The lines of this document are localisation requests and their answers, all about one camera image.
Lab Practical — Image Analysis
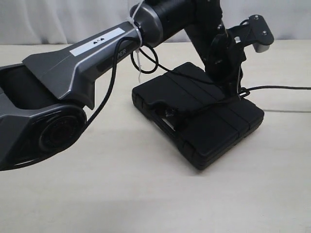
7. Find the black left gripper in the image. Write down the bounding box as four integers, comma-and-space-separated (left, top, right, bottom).
205, 24, 245, 101

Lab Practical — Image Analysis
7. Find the black braided rope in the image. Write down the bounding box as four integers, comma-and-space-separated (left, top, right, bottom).
155, 85, 311, 127

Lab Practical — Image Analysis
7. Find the black plastic carrying case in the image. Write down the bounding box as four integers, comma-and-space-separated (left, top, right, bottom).
132, 62, 264, 170

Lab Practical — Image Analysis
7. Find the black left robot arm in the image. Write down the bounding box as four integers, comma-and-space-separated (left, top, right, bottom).
0, 0, 244, 171

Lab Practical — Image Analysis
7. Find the white zip tie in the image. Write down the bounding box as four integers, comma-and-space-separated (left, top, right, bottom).
127, 0, 143, 84

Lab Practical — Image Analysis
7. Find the white backdrop curtain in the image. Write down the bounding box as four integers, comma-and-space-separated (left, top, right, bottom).
0, 0, 311, 45

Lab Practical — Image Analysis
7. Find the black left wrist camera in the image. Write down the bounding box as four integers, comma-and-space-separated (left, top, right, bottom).
240, 15, 275, 53

